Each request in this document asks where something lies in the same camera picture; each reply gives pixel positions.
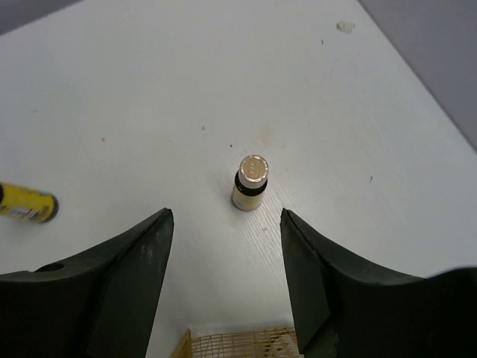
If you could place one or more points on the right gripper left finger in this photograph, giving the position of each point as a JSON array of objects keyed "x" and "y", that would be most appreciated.
[{"x": 101, "y": 302}]

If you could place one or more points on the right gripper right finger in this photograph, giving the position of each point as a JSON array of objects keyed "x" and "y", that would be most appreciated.
[{"x": 346, "y": 306}]

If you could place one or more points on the small brown bottle yellow label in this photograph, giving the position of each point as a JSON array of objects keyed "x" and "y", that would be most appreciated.
[{"x": 250, "y": 182}]

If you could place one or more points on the gold wire mesh organizer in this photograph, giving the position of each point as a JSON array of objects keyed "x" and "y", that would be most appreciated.
[{"x": 265, "y": 342}]

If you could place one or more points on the small yellow bottle cork cap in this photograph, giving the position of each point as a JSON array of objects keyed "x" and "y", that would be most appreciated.
[{"x": 20, "y": 202}]

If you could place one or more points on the small white debris scrap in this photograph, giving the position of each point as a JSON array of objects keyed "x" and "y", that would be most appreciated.
[{"x": 345, "y": 27}]

